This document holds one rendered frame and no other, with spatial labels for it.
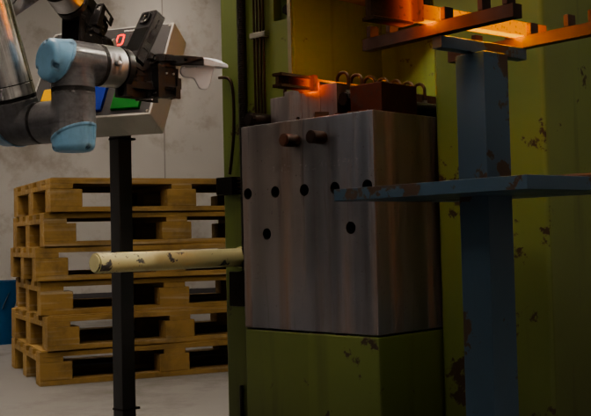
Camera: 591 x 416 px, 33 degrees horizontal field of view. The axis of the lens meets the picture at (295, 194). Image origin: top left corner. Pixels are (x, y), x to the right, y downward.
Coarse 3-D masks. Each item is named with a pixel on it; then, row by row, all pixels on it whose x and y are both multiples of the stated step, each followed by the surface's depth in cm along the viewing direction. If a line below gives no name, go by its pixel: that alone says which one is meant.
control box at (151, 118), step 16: (112, 32) 251; (128, 32) 249; (160, 32) 246; (176, 32) 247; (160, 48) 243; (176, 48) 247; (112, 96) 239; (96, 112) 237; (112, 112) 236; (128, 112) 234; (144, 112) 233; (160, 112) 237; (112, 128) 240; (128, 128) 239; (144, 128) 238; (160, 128) 237
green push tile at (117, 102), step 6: (114, 96) 237; (114, 102) 236; (120, 102) 236; (126, 102) 235; (132, 102) 235; (138, 102) 234; (114, 108) 235; (120, 108) 235; (126, 108) 235; (132, 108) 234; (138, 108) 234
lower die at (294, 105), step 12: (324, 84) 215; (336, 84) 213; (288, 96) 222; (300, 96) 220; (312, 96) 217; (324, 96) 215; (336, 96) 212; (420, 96) 234; (432, 96) 237; (276, 108) 225; (288, 108) 222; (300, 108) 220; (312, 108) 217; (324, 108) 215; (336, 108) 212; (348, 108) 215; (276, 120) 225
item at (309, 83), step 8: (280, 72) 210; (280, 80) 210; (288, 80) 212; (296, 80) 214; (304, 80) 216; (312, 80) 216; (320, 80) 218; (280, 88) 212; (288, 88) 213; (296, 88) 213; (304, 88) 214; (312, 88) 215
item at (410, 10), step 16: (368, 0) 148; (384, 0) 149; (400, 0) 151; (416, 0) 151; (368, 16) 148; (384, 16) 149; (400, 16) 151; (416, 16) 151; (432, 16) 154; (480, 32) 164; (496, 32) 165; (512, 32) 166
